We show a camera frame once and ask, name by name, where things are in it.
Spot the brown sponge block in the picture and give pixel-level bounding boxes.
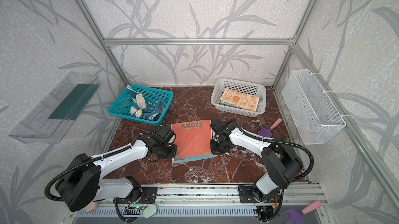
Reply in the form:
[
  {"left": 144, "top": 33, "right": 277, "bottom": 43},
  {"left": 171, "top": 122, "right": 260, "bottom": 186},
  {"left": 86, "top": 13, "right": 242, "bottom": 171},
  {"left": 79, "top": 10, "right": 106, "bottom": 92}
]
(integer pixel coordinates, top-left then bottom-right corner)
[{"left": 85, "top": 202, "right": 98, "bottom": 213}]

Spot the clear acrylic wall shelf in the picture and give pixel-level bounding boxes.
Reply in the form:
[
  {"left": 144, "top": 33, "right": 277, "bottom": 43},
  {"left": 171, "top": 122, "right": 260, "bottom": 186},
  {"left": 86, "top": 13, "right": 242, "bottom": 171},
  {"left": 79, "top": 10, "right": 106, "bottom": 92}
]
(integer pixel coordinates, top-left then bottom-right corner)
[{"left": 9, "top": 72, "right": 101, "bottom": 144}]

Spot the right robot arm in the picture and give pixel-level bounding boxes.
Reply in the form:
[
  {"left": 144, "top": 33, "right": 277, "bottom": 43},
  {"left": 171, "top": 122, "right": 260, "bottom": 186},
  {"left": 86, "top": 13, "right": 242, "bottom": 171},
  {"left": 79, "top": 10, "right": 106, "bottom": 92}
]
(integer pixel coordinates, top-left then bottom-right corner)
[{"left": 210, "top": 119, "right": 314, "bottom": 196}]

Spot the brown red bear towel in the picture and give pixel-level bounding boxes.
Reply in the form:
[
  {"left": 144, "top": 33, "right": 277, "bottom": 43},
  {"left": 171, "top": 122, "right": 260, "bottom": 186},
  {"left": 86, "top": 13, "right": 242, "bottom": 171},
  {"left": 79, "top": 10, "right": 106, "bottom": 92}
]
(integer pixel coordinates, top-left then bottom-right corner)
[{"left": 171, "top": 120, "right": 216, "bottom": 164}]

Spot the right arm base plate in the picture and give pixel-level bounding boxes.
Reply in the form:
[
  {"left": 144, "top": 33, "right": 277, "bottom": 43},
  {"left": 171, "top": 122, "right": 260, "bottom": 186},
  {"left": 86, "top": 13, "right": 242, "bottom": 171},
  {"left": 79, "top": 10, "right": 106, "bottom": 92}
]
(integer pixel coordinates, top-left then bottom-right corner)
[{"left": 238, "top": 185, "right": 281, "bottom": 205}]

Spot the pile of coloured towels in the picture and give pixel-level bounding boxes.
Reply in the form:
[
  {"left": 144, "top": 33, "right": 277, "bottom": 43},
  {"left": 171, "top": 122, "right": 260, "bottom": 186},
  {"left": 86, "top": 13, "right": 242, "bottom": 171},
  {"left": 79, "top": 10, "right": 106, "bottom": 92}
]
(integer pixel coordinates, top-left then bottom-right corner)
[{"left": 127, "top": 85, "right": 166, "bottom": 121}]

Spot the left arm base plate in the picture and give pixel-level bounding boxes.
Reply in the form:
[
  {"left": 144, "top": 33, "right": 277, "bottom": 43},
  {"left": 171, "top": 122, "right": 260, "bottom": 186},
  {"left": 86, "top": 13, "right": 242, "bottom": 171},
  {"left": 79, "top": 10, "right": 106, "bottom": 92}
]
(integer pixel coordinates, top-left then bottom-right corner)
[{"left": 126, "top": 187, "right": 158, "bottom": 204}]

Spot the white wire mesh basket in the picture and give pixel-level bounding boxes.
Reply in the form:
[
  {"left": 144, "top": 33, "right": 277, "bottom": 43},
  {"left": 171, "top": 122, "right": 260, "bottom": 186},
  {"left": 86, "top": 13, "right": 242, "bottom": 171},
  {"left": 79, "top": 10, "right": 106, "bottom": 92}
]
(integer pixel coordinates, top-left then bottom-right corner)
[{"left": 282, "top": 69, "right": 346, "bottom": 145}]

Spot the orange bunny pattern towel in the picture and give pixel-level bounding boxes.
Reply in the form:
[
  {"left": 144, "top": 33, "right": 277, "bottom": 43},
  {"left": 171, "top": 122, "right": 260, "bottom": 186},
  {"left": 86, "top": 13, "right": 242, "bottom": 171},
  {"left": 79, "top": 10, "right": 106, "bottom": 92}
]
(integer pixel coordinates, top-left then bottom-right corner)
[{"left": 220, "top": 88, "right": 260, "bottom": 111}]

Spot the white plastic basket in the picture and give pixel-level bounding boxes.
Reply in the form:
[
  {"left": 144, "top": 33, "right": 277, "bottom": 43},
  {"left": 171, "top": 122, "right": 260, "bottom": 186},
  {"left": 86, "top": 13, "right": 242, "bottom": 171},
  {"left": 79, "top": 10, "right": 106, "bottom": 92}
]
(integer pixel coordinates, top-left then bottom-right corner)
[{"left": 211, "top": 78, "right": 267, "bottom": 117}]

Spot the pale green oval pad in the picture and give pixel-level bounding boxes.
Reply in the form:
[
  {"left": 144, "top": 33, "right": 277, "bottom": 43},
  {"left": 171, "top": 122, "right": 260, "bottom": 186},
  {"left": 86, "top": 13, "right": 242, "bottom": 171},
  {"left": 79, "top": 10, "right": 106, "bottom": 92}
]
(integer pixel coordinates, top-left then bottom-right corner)
[{"left": 142, "top": 204, "right": 157, "bottom": 218}]

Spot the teal plastic basket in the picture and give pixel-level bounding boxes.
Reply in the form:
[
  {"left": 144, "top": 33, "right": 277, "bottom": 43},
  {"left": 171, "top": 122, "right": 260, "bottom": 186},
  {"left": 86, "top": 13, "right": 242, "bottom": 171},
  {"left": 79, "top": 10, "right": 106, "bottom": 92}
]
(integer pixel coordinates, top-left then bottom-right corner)
[{"left": 108, "top": 84, "right": 174, "bottom": 126}]

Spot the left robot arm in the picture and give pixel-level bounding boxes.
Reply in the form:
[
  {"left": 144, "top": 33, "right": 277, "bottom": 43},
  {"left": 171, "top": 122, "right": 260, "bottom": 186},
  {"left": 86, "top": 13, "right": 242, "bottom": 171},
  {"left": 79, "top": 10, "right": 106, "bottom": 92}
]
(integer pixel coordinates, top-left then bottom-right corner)
[{"left": 44, "top": 125, "right": 177, "bottom": 212}]

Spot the yellow teal whale towel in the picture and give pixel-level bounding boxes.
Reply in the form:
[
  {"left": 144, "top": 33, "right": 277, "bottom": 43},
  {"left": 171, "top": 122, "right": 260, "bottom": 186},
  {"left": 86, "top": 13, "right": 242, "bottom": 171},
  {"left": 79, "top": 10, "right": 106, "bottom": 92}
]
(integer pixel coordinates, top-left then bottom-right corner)
[{"left": 221, "top": 100, "right": 250, "bottom": 110}]

